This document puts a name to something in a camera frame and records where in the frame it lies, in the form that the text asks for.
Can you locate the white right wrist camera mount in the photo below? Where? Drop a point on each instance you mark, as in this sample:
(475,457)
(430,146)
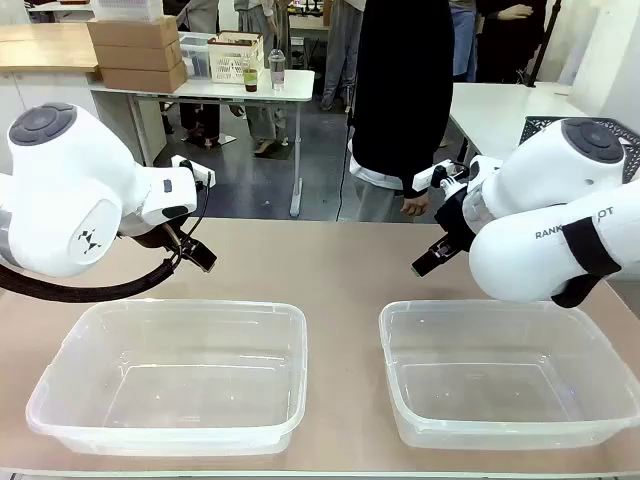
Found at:
(430,177)

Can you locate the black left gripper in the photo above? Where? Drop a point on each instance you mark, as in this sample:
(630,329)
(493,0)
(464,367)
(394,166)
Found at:
(160,236)

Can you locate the black tripod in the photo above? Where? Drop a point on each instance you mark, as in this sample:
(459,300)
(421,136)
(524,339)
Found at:
(542,40)

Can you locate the white plastic mesh basket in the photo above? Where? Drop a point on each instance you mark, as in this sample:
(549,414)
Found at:
(235,57)

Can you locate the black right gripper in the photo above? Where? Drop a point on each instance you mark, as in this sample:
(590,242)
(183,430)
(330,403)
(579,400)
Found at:
(455,215)

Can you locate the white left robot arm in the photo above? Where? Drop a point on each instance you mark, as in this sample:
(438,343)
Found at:
(65,170)

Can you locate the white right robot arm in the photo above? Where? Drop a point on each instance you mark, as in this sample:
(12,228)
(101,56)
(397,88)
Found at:
(545,200)

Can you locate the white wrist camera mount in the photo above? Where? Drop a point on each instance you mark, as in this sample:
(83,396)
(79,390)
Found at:
(197,172)
(430,177)

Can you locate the white cabinet with wooden top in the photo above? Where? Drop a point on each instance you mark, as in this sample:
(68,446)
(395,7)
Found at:
(45,50)

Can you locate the clear plastic cup with lid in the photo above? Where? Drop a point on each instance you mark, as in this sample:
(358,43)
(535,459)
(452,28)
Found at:
(277,70)

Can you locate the large white table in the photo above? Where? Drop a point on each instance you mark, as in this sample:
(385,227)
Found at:
(500,110)

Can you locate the bystander in blue apron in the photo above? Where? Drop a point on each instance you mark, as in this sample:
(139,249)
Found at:
(462,40)

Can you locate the bystander in grey trousers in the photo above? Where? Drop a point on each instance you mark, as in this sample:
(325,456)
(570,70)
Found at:
(265,115)

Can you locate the cardboard box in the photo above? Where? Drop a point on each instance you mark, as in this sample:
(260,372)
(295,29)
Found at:
(135,32)
(140,56)
(145,79)

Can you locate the translucent white crate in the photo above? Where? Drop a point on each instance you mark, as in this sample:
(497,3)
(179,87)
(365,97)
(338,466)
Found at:
(130,9)

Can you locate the black plastic mesh basket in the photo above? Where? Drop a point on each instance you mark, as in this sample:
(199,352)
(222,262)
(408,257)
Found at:
(537,125)

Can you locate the person's left hand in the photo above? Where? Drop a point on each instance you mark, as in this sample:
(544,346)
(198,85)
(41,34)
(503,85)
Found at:
(415,205)

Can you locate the clear plastic storage box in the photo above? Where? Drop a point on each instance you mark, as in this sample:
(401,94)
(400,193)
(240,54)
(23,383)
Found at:
(195,52)

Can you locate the white table with metal legs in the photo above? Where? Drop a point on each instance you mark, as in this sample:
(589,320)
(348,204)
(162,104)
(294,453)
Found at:
(290,82)

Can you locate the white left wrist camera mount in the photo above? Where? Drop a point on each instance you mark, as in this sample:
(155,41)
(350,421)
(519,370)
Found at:
(197,172)

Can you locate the person in black sweater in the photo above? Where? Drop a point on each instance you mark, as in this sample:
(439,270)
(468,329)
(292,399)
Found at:
(400,100)

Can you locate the bystander in grey jeans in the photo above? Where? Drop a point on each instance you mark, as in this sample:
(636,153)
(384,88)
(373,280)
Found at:
(340,60)

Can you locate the clear plastic bin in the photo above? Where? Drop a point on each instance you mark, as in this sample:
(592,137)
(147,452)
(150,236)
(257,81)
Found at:
(505,375)
(165,375)

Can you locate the bystander in black clothes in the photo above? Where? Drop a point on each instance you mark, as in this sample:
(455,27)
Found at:
(510,45)

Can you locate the bystander in dark trousers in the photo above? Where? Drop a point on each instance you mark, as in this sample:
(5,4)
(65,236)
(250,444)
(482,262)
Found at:
(200,120)

